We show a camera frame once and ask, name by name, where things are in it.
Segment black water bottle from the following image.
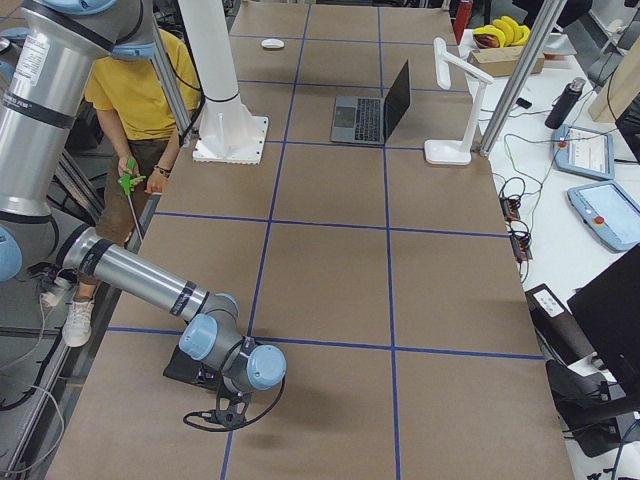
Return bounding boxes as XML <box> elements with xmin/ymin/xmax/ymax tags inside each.
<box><xmin>544</xmin><ymin>77</ymin><xmax>586</xmax><ymax>130</ymax></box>

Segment yellow bananas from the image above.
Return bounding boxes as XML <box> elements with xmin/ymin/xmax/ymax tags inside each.
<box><xmin>472</xmin><ymin>16</ymin><xmax>531</xmax><ymax>49</ymax></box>

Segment black monitor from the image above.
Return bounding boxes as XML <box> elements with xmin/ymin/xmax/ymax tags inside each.
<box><xmin>568</xmin><ymin>246</ymin><xmax>639</xmax><ymax>394</ymax></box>

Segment aluminium frame post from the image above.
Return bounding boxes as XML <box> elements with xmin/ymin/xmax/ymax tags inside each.
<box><xmin>478</xmin><ymin>0</ymin><xmax>566</xmax><ymax>158</ymax></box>

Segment black box with white label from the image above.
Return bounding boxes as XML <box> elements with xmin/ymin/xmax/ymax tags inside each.
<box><xmin>525</xmin><ymin>284</ymin><xmax>605</xmax><ymax>370</ymax></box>

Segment green handled tool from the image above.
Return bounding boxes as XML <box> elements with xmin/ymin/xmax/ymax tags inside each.
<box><xmin>118</xmin><ymin>156</ymin><xmax>145</xmax><ymax>241</ymax></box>

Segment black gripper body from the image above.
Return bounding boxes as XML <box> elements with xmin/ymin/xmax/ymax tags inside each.
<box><xmin>197</xmin><ymin>373</ymin><xmax>250</xmax><ymax>428</ymax></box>

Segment small black puck device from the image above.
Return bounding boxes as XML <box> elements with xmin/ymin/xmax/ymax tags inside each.
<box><xmin>516</xmin><ymin>98</ymin><xmax>532</xmax><ymax>109</ymax></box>

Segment grey laptop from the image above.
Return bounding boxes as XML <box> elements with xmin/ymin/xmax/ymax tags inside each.
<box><xmin>330</xmin><ymin>61</ymin><xmax>411</xmax><ymax>146</ymax></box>

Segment cardboard box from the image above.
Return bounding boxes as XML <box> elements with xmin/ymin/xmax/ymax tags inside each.
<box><xmin>467</xmin><ymin>46</ymin><xmax>524</xmax><ymax>77</ymax></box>

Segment near blue teach pendant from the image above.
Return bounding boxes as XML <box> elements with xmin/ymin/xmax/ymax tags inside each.
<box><xmin>567</xmin><ymin>180</ymin><xmax>639</xmax><ymax>252</ymax></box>

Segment white pedestal column base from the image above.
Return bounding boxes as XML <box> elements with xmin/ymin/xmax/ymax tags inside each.
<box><xmin>179</xmin><ymin>0</ymin><xmax>268</xmax><ymax>165</ymax></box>

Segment person in yellow shirt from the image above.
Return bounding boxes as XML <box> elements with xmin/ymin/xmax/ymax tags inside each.
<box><xmin>62</xmin><ymin>28</ymin><xmax>202</xmax><ymax>348</ymax></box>

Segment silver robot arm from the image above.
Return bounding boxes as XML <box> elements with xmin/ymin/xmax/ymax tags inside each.
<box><xmin>1</xmin><ymin>1</ymin><xmax>287</xmax><ymax>432</ymax></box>

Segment white desk lamp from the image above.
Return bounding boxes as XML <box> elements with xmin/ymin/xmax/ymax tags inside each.
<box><xmin>423</xmin><ymin>37</ymin><xmax>495</xmax><ymax>166</ymax></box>

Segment black mouse pad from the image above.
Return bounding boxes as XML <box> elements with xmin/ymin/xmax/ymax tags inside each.
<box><xmin>163</xmin><ymin>346</ymin><xmax>218</xmax><ymax>391</ymax></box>

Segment blue teach pendant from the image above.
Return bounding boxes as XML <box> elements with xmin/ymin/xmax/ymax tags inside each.
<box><xmin>567</xmin><ymin>180</ymin><xmax>639</xmax><ymax>252</ymax></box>
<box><xmin>551</xmin><ymin>124</ymin><xmax>615</xmax><ymax>180</ymax></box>

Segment white computer mouse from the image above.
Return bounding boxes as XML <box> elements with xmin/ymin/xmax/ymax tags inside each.
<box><xmin>261</xmin><ymin>38</ymin><xmax>285</xmax><ymax>50</ymax></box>

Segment far blue teach pendant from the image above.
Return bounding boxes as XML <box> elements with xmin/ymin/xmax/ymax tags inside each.
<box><xmin>551</xmin><ymin>124</ymin><xmax>615</xmax><ymax>180</ymax></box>

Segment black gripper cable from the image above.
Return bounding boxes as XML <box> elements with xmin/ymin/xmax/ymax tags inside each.
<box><xmin>181</xmin><ymin>377</ymin><xmax>287</xmax><ymax>431</ymax></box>

